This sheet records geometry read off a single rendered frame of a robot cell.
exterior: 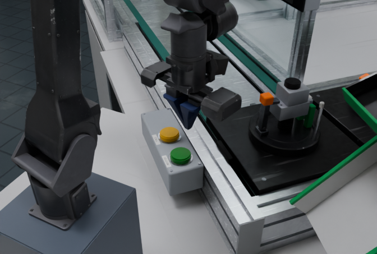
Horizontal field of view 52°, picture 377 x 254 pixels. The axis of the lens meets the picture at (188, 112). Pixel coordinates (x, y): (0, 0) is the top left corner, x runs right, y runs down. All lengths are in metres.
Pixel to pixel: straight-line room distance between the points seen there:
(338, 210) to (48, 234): 0.40
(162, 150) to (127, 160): 0.16
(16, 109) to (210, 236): 2.24
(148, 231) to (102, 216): 0.25
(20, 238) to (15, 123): 2.19
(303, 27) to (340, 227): 0.49
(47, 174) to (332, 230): 0.39
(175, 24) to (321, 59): 0.88
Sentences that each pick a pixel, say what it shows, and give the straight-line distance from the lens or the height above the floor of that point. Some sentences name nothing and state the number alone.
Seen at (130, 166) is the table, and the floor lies 0.86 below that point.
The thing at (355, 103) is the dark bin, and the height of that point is 1.21.
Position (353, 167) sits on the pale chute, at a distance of 0.61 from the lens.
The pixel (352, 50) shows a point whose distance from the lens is 1.50.
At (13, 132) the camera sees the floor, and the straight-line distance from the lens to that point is 2.62.
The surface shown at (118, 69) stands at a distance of 1.28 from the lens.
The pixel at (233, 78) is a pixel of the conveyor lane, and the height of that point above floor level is 0.92.
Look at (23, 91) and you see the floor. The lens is 3.03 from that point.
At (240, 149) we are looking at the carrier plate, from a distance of 0.76.
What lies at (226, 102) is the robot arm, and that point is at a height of 1.13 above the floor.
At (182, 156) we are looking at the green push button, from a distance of 0.74.
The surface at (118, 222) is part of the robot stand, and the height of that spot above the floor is 1.04.
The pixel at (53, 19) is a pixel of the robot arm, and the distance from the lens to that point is 0.42.
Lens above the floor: 1.45
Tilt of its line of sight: 35 degrees down
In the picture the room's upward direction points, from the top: straight up
